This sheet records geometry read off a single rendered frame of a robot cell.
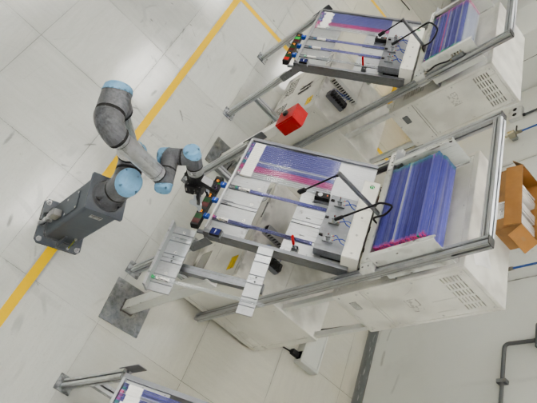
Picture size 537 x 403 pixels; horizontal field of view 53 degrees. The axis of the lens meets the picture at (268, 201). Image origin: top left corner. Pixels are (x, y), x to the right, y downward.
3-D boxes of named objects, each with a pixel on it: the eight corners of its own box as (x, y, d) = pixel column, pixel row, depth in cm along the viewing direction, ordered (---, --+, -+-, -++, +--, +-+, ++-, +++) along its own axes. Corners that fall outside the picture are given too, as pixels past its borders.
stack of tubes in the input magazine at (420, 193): (371, 249, 234) (424, 233, 216) (393, 169, 266) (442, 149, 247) (388, 266, 239) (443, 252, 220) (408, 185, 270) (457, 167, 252)
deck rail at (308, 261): (204, 238, 266) (202, 230, 262) (205, 235, 268) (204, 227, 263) (345, 277, 250) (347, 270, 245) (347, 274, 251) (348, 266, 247)
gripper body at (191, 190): (192, 182, 260) (188, 165, 251) (208, 186, 258) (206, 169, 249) (185, 193, 255) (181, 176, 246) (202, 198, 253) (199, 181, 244)
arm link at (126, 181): (101, 195, 240) (116, 185, 230) (109, 169, 246) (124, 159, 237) (126, 206, 246) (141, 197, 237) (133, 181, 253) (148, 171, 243)
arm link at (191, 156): (183, 141, 238) (202, 142, 238) (186, 159, 247) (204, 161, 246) (179, 153, 233) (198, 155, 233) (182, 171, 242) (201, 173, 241)
